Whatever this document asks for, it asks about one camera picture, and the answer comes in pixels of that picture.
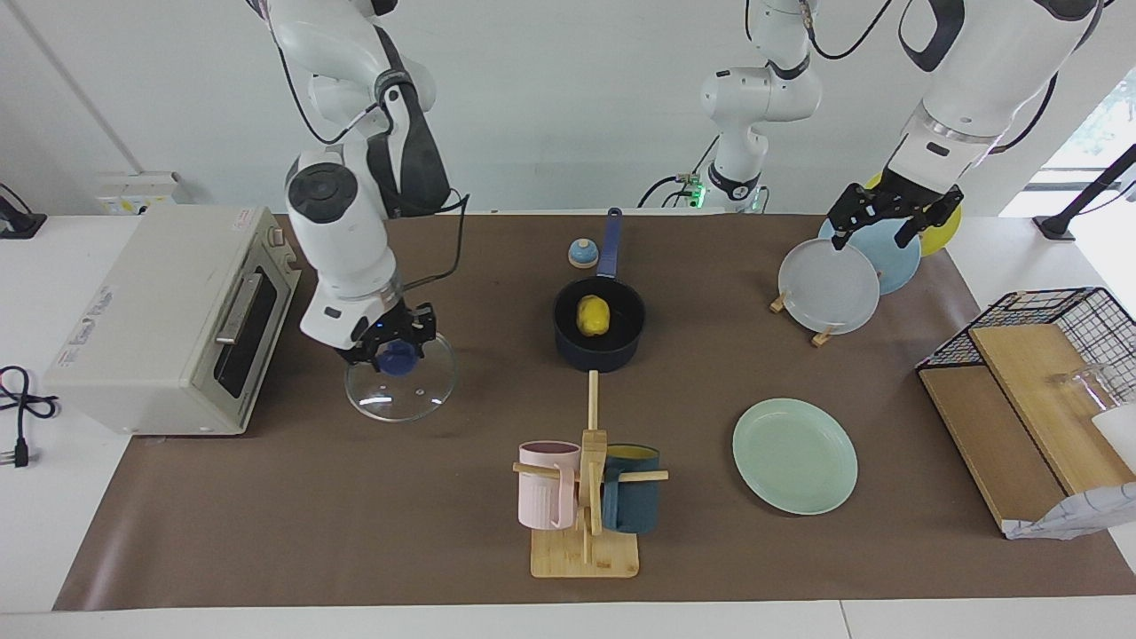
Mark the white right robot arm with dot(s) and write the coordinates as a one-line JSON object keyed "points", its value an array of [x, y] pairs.
{"points": [[342, 240]]}

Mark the light blue plate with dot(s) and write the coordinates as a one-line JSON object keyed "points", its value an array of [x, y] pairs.
{"points": [[892, 262]]}

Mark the dark blue mug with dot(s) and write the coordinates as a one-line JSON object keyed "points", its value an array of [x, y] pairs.
{"points": [[632, 506]]}

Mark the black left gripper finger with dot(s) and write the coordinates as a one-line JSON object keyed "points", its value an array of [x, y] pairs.
{"points": [[910, 229], [841, 229]]}

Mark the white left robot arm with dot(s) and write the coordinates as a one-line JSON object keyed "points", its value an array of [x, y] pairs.
{"points": [[976, 80]]}

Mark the beige toaster oven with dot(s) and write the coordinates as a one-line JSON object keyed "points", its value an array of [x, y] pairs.
{"points": [[133, 337]]}

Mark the brown table mat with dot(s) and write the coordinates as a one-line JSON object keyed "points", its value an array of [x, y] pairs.
{"points": [[355, 497]]}

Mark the white cup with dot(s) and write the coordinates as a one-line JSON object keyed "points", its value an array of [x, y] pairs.
{"points": [[1120, 439]]}

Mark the dark blue saucepan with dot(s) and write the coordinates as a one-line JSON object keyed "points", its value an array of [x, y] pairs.
{"points": [[599, 355]]}

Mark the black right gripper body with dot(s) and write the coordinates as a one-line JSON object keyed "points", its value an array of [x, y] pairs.
{"points": [[395, 324]]}

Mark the clear glass cup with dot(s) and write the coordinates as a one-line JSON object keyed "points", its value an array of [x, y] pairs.
{"points": [[1087, 382]]}

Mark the white socket box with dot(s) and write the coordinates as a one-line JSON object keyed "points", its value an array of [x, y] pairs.
{"points": [[142, 191]]}

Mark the yellow potato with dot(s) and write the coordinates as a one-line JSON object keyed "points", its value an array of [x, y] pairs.
{"points": [[594, 317]]}

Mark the white crumpled paper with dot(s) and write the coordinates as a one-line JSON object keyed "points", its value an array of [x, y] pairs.
{"points": [[1074, 519]]}

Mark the black clamp device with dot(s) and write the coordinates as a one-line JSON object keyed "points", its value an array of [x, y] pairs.
{"points": [[18, 226]]}

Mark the grey plate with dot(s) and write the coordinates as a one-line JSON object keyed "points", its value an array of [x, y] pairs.
{"points": [[825, 288]]}

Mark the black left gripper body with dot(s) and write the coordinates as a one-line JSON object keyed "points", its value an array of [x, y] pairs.
{"points": [[896, 193]]}

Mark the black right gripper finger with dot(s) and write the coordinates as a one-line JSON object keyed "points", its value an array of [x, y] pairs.
{"points": [[370, 355], [425, 343]]}

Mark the green plate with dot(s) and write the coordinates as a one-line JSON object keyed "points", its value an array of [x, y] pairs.
{"points": [[794, 457]]}

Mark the yellow plate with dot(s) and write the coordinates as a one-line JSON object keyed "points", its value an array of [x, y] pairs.
{"points": [[941, 235]]}

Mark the pink mug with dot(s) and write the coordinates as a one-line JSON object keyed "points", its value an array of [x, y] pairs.
{"points": [[541, 497]]}

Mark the wooden mug tree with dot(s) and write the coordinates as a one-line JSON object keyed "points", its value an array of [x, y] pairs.
{"points": [[586, 555]]}

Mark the glass lid blue knob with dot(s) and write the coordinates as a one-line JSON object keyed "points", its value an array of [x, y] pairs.
{"points": [[399, 399]]}

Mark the wooden plate rack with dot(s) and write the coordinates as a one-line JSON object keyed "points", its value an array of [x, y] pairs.
{"points": [[823, 337]]}

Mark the black camera stand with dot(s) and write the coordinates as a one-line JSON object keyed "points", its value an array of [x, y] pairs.
{"points": [[1056, 226]]}

